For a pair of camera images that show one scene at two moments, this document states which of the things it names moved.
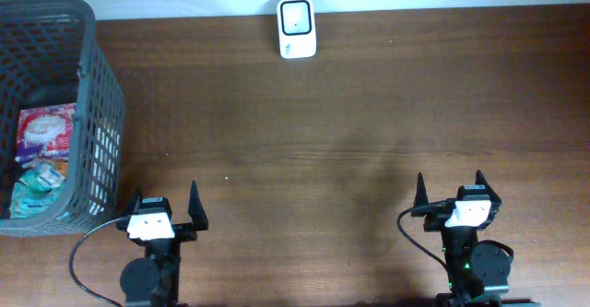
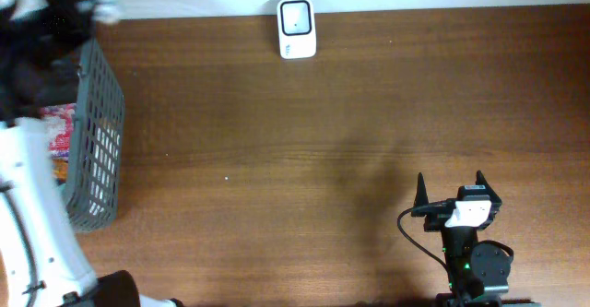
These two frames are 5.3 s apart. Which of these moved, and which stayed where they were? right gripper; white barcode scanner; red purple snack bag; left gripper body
Moved: left gripper body
Stayed: white barcode scanner; right gripper; red purple snack bag
